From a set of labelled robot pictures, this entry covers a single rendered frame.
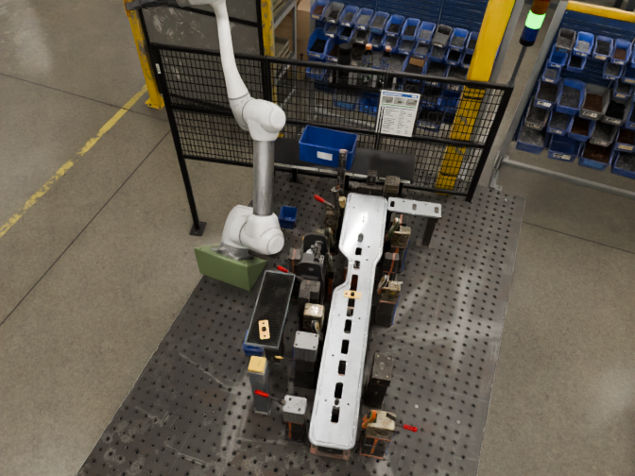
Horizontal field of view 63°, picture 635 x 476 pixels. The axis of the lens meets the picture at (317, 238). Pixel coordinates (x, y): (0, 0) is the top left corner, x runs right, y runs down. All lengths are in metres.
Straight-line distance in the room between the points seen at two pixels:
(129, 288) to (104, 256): 0.37
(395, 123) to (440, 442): 1.66
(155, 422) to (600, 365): 2.75
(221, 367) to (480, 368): 1.28
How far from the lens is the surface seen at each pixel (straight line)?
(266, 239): 2.56
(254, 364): 2.13
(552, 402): 3.65
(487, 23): 2.73
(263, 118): 2.43
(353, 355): 2.33
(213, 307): 2.82
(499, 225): 3.34
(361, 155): 3.07
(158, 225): 4.17
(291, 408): 2.16
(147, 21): 4.78
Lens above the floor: 3.09
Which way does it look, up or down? 51 degrees down
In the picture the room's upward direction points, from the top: 2 degrees clockwise
